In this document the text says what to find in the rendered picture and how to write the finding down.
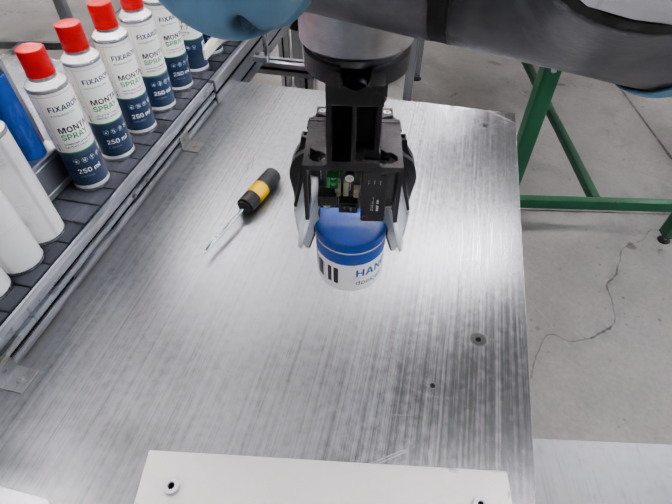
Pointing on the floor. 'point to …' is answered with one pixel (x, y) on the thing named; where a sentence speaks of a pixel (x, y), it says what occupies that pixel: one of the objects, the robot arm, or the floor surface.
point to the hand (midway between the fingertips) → (350, 234)
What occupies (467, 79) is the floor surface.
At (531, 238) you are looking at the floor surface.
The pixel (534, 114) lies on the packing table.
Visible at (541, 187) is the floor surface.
